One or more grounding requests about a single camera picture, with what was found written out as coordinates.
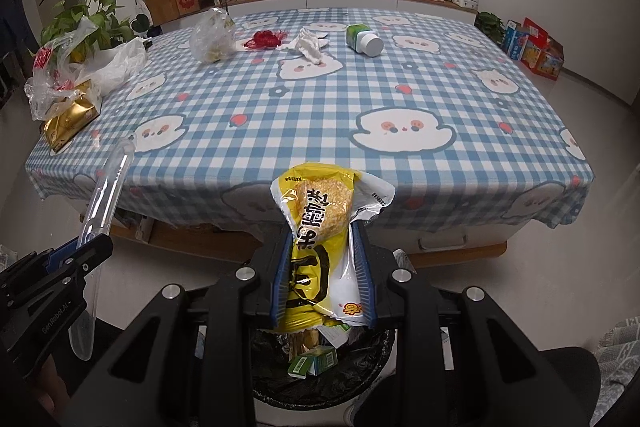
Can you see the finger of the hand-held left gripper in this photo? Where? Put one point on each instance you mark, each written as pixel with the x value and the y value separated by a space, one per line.
pixel 62 253
pixel 87 257

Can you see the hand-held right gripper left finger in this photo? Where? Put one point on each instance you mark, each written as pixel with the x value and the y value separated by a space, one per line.
pixel 283 289

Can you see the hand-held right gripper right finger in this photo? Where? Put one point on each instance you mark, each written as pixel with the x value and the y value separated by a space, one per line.
pixel 364 279

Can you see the large gold foil bag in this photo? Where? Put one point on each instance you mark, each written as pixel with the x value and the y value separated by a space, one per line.
pixel 300 343

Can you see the yellow snack packet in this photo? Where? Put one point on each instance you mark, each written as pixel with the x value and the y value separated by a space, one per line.
pixel 325 237

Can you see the white green medicine box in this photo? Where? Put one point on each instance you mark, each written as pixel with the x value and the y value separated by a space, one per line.
pixel 336 334

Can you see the clear plastic tube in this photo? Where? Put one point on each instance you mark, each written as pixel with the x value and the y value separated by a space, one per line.
pixel 107 187

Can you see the green carton box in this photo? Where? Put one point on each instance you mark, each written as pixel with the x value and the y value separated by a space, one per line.
pixel 315 361

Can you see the bin with black liner bag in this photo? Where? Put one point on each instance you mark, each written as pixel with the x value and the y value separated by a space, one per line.
pixel 325 392

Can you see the person's left hand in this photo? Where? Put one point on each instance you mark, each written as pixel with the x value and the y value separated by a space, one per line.
pixel 45 389

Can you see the wooden table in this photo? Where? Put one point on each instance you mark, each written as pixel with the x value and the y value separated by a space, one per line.
pixel 300 249

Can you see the small gold foil bag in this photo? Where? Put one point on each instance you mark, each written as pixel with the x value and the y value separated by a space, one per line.
pixel 70 119

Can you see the clear plastic bag red print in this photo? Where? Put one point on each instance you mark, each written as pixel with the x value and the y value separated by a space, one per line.
pixel 55 77

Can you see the blue checked printed tablecloth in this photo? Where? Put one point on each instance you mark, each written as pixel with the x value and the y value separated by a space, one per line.
pixel 325 107

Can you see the white plastic bag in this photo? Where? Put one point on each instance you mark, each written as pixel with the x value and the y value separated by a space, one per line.
pixel 120 64

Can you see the person's dark trouser leg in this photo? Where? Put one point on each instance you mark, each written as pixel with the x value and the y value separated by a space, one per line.
pixel 570 387

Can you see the large green potted plant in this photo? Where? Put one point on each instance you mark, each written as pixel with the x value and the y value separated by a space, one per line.
pixel 85 17

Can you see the green white medicine bottle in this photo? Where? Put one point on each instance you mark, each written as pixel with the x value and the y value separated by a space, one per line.
pixel 364 38

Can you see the crumpled white tissue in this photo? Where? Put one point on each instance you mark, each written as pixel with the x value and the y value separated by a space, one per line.
pixel 307 44

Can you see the red wrapper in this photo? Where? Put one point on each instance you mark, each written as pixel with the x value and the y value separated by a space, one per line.
pixel 265 39

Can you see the crumpled clear plastic bag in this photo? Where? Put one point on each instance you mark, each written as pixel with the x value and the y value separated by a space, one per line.
pixel 212 37

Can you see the plain brown cardboard box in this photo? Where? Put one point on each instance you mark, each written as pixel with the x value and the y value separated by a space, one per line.
pixel 160 7

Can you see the grey patterned cloth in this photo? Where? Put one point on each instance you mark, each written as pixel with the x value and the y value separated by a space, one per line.
pixel 620 357

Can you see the small green floor plant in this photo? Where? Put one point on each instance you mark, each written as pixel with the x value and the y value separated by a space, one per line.
pixel 489 27

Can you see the colourful toy boxes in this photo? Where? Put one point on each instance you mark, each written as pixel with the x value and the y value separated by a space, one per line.
pixel 535 52

